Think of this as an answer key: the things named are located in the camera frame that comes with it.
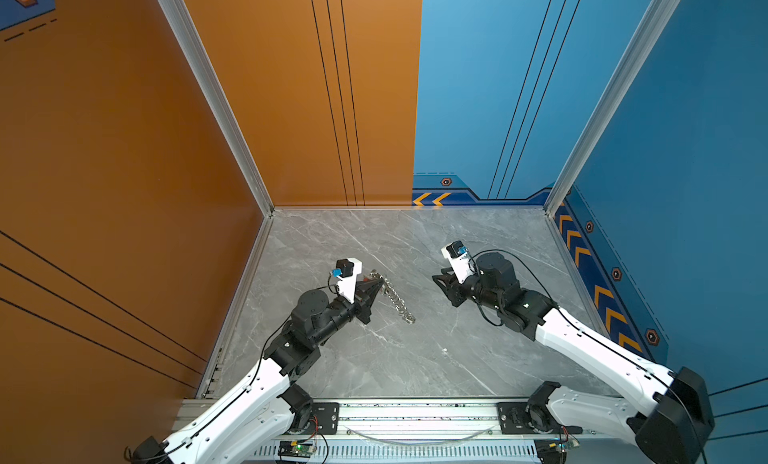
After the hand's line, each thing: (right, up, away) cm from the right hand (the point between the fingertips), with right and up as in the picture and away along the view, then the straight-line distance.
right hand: (435, 275), depth 77 cm
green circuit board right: (+27, -41, -7) cm, 50 cm away
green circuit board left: (-37, -42, -5) cm, 56 cm away
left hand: (-14, 0, -7) cm, 16 cm away
